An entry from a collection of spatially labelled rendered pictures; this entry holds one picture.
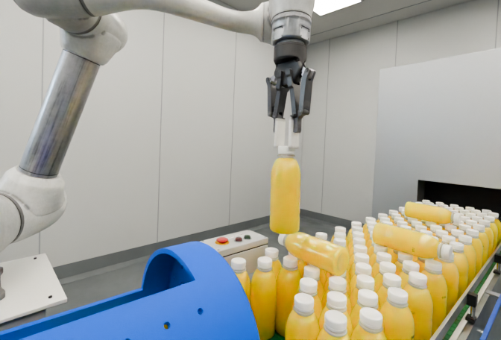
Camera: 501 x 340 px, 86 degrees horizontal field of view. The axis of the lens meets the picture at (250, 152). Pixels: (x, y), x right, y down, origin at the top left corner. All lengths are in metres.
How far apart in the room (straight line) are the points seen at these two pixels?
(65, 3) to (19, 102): 2.36
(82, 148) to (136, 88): 0.86
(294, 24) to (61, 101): 0.67
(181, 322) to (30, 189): 0.72
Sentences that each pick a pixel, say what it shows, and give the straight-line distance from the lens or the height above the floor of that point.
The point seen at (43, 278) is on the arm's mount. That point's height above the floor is 1.01.
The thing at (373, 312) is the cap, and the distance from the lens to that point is 0.63.
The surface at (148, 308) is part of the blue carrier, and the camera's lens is 0.37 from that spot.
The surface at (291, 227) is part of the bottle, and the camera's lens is 0.63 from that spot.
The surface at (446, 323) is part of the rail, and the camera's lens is 0.93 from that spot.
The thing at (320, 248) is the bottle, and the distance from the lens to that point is 0.73.
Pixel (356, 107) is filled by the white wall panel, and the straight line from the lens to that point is 5.00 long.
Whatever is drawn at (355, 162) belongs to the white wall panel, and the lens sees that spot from 4.95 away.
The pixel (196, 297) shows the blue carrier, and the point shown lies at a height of 1.21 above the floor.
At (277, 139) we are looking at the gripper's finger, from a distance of 0.64.
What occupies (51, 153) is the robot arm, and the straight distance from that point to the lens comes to 0.98.
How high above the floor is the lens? 1.40
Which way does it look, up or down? 2 degrees down
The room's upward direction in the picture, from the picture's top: 2 degrees clockwise
